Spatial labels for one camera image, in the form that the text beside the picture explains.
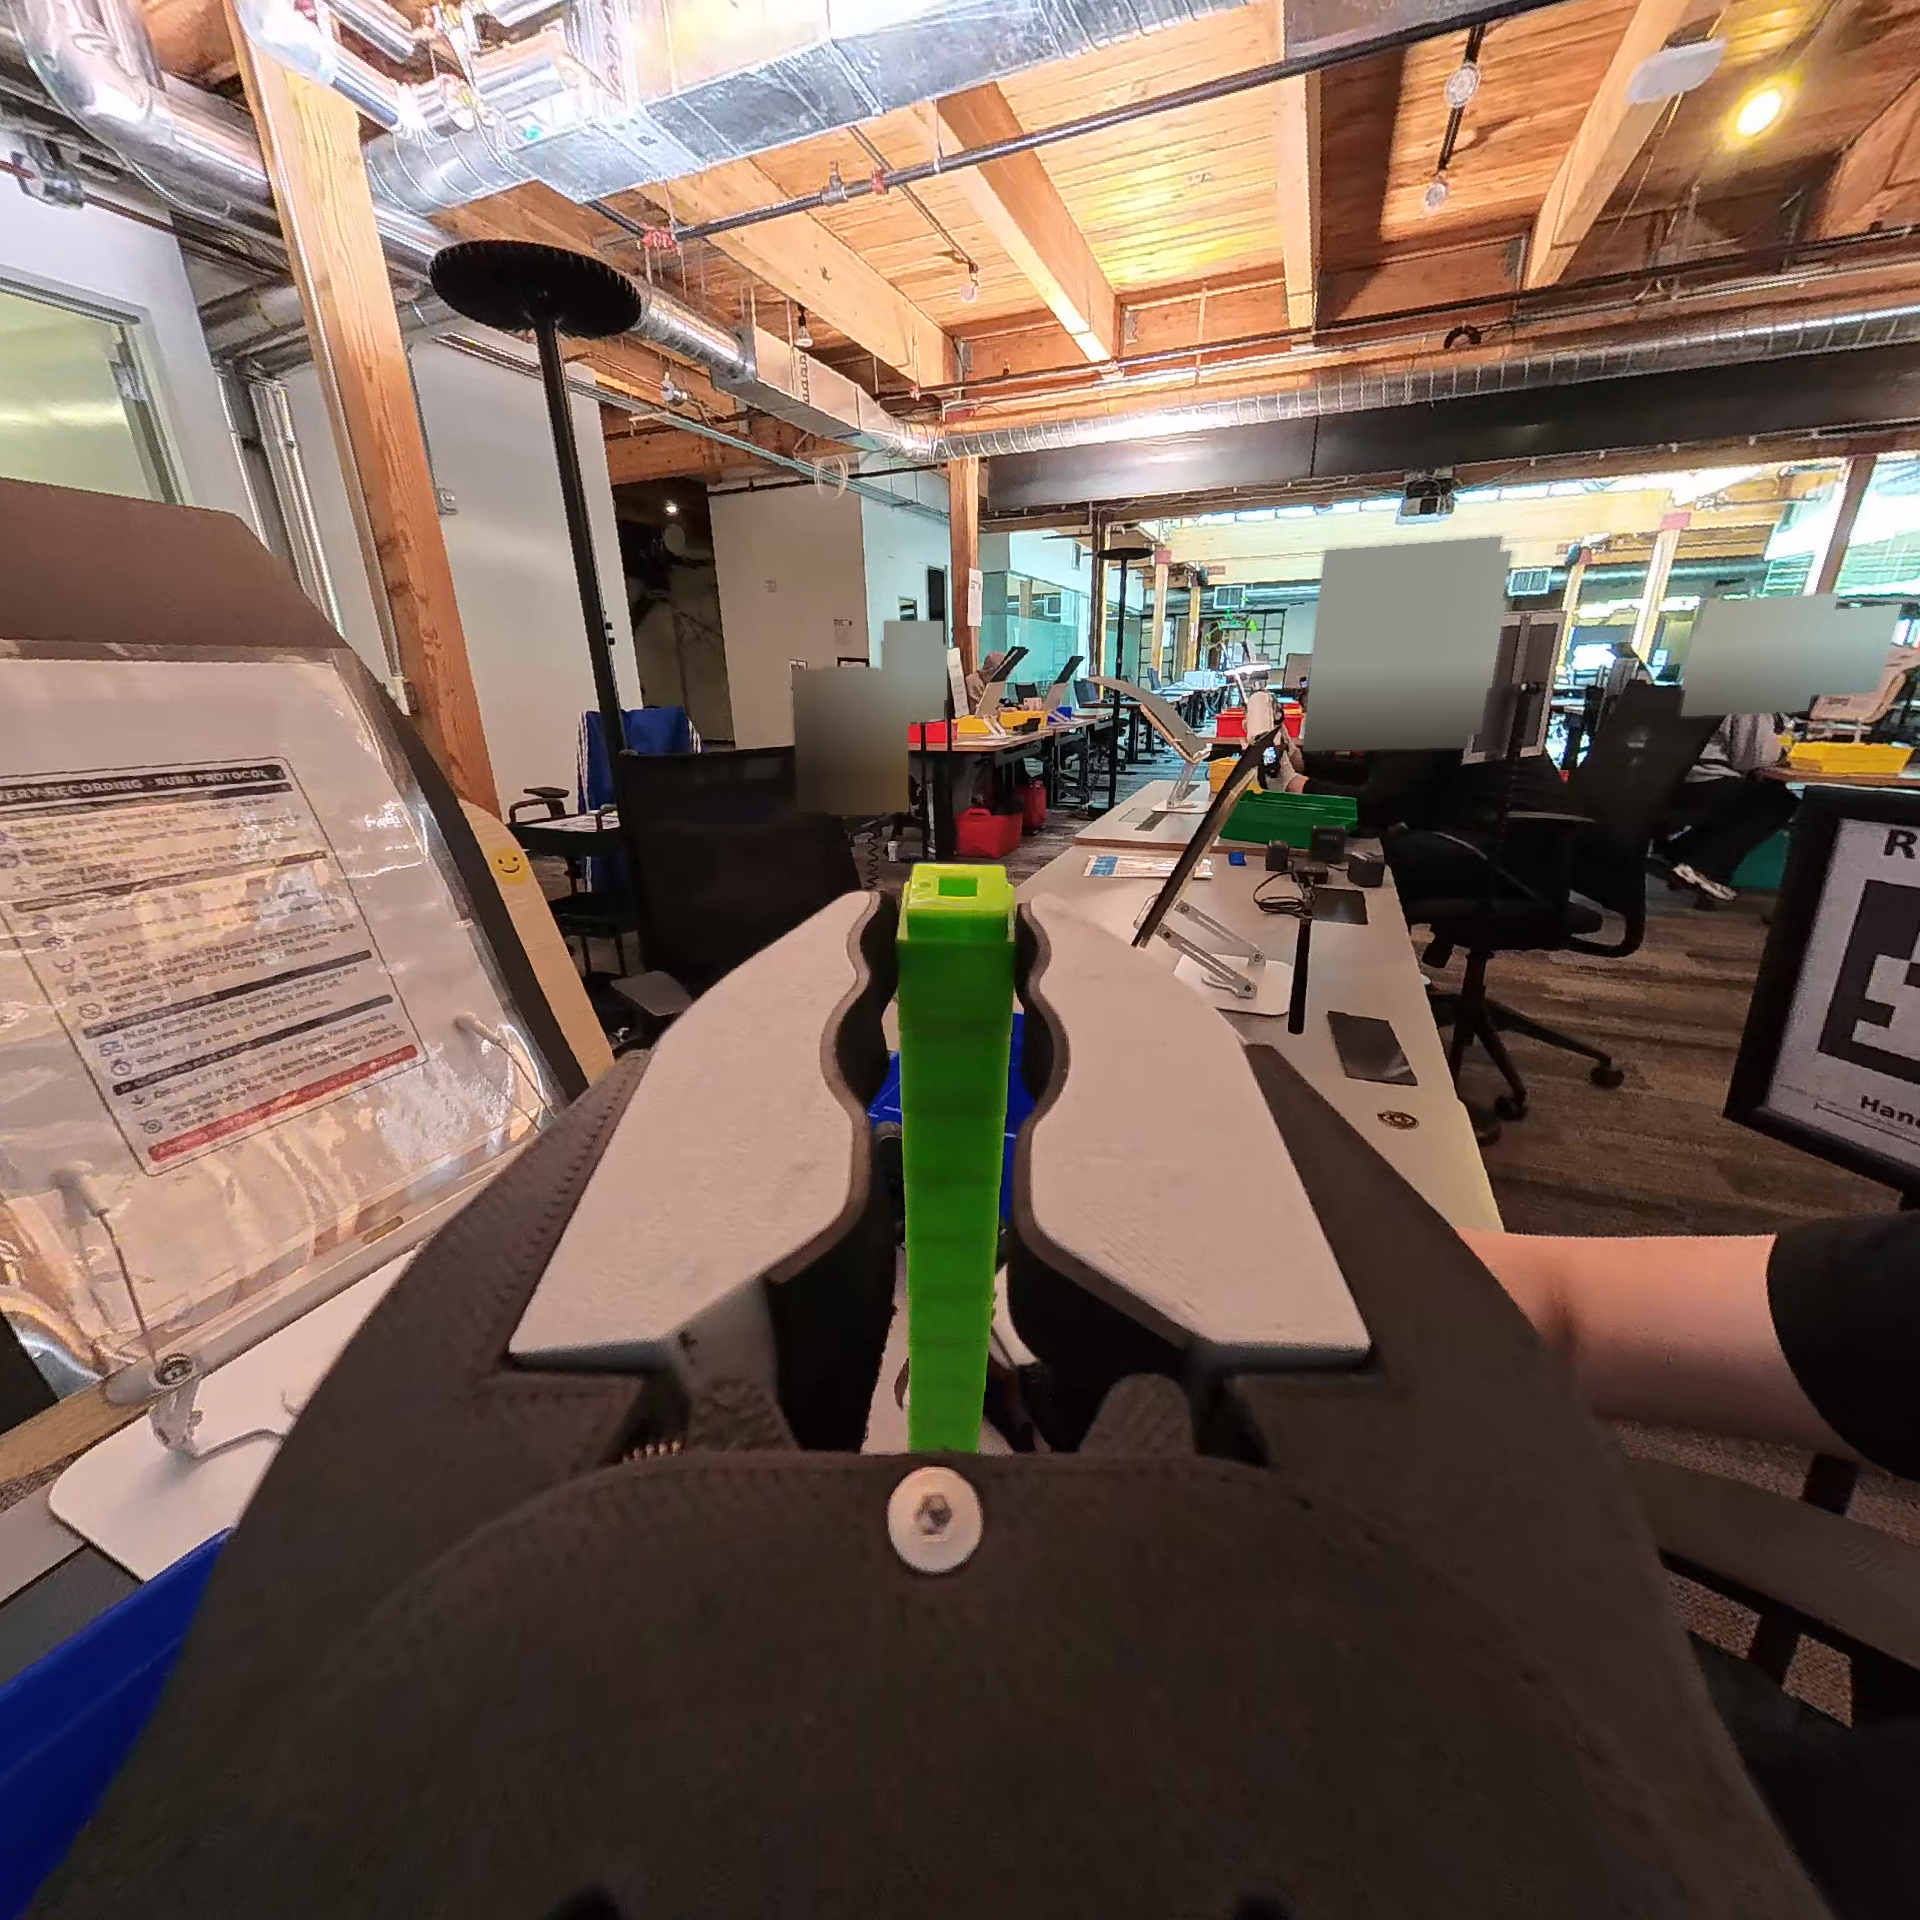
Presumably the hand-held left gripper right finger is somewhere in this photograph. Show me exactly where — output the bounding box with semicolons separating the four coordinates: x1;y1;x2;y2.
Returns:
1006;893;1377;1454

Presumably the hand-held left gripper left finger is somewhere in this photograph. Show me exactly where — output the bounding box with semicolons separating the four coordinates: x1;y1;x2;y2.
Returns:
507;891;903;1454

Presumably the blue plastic bin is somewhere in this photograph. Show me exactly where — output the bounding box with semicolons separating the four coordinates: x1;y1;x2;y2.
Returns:
866;1012;1039;1174
0;1526;234;1883

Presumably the long green block bar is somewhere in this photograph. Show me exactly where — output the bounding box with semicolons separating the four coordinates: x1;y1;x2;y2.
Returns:
895;861;1019;1454

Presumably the person's right forearm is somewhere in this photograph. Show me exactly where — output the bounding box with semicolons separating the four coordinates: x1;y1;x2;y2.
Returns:
1462;1222;1877;1465

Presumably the tilted board with stand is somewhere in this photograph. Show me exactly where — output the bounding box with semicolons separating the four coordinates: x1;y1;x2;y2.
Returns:
1126;731;1306;1022

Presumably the black mesh chair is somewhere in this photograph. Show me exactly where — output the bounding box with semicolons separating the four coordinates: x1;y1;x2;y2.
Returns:
509;748;818;1037

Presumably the black swivel office chair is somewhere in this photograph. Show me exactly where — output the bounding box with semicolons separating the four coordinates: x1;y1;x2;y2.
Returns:
1387;681;1652;1150

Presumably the document display board with stand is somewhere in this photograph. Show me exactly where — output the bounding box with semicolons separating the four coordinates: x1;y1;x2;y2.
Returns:
0;481;620;1586

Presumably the black rolling sign stand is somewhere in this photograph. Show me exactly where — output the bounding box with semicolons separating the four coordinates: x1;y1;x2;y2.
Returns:
1726;785;1920;1204

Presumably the black chair armrest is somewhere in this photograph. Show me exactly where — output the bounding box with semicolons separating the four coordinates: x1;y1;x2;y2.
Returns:
1628;1447;1920;1706

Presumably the wooden support post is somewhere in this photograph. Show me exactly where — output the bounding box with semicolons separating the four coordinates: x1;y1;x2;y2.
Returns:
223;0;506;819

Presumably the long spiral ceiling duct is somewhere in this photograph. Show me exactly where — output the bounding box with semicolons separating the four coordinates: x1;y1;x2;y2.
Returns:
194;223;1920;466

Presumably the large silver duct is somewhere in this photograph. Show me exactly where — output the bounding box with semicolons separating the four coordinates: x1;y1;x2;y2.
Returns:
0;0;1291;265

